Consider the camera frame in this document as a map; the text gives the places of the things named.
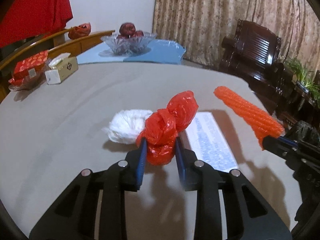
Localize orange foam fruit net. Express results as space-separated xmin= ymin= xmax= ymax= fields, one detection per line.
xmin=214 ymin=86 xmax=284 ymax=150

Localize red plastic bag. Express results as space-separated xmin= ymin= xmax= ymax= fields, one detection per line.
xmin=136 ymin=90 xmax=199 ymax=166

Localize white printed paper sheet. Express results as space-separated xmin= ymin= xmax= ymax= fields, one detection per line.
xmin=180 ymin=112 xmax=239 ymax=172

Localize dark wooden side table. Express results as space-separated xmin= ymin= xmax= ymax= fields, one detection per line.
xmin=276 ymin=81 xmax=319 ymax=129

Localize green potted plant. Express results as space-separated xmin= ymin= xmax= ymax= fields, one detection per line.
xmin=284 ymin=57 xmax=319 ymax=96

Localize grey tablecloth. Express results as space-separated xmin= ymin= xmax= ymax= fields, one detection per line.
xmin=0 ymin=61 xmax=304 ymax=240

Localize dark wooden armchair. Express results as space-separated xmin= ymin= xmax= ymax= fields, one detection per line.
xmin=217 ymin=18 xmax=295 ymax=98

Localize tissue box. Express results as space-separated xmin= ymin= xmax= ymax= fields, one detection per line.
xmin=44 ymin=53 xmax=79 ymax=85

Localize light blue table mat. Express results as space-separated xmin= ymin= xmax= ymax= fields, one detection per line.
xmin=76 ymin=39 xmax=186 ymax=64

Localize glass fruit bowl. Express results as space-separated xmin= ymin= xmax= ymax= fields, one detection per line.
xmin=100 ymin=32 xmax=157 ymax=55

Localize glass snack dish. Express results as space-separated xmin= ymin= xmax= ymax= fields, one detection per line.
xmin=9 ymin=65 xmax=47 ymax=92

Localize red snack packet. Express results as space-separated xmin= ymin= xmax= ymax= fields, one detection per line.
xmin=12 ymin=50 xmax=48 ymax=77

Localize red apples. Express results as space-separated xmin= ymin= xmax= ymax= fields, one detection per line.
xmin=117 ymin=22 xmax=144 ymax=38

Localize wooden bench backrest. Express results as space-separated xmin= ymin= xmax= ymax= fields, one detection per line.
xmin=1 ymin=29 xmax=115 ymax=100

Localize floral beige curtain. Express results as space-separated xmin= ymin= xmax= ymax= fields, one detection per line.
xmin=152 ymin=0 xmax=319 ymax=70

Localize red cloth cover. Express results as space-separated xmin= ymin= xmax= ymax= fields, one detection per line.
xmin=1 ymin=0 xmax=73 ymax=48

